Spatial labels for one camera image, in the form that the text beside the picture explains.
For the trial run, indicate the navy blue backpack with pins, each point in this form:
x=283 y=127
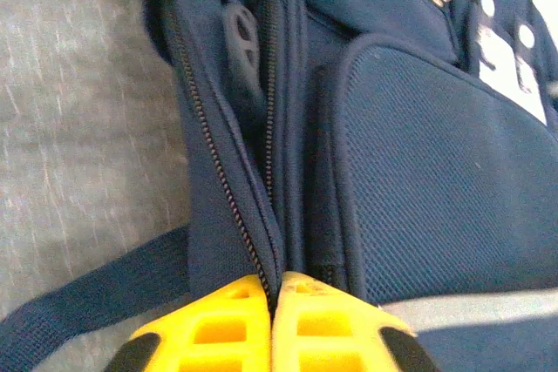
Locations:
x=392 y=171

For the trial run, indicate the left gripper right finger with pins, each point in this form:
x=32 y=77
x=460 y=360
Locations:
x=327 y=337

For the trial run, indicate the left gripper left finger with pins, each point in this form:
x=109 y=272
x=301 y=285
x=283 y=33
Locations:
x=218 y=337

